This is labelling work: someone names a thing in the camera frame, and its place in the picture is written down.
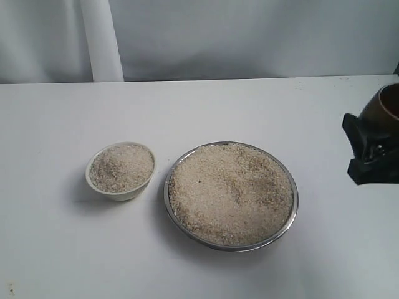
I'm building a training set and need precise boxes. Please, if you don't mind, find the white backdrop curtain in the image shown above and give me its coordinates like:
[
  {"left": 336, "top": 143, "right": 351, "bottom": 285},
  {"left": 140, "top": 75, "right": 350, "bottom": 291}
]
[{"left": 1, "top": 1, "right": 398, "bottom": 83}]

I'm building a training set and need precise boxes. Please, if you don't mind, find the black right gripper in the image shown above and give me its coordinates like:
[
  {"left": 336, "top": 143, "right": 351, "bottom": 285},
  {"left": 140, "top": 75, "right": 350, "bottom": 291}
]
[{"left": 342, "top": 113, "right": 398, "bottom": 185}]

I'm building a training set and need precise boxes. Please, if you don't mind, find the small cream bowl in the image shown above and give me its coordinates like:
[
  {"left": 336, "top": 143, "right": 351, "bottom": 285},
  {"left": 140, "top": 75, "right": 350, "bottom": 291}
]
[{"left": 85, "top": 141, "right": 156, "bottom": 201}]

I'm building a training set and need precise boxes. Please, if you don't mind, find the round steel rice tray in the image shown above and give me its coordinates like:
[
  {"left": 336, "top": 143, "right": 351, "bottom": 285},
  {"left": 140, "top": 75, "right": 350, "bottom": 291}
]
[{"left": 163, "top": 141, "right": 299, "bottom": 252}]

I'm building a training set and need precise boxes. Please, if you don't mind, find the brown wooden cup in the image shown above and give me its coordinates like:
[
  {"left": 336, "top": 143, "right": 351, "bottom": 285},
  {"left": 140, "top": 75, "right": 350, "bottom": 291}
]
[{"left": 359, "top": 83, "right": 398, "bottom": 148}]

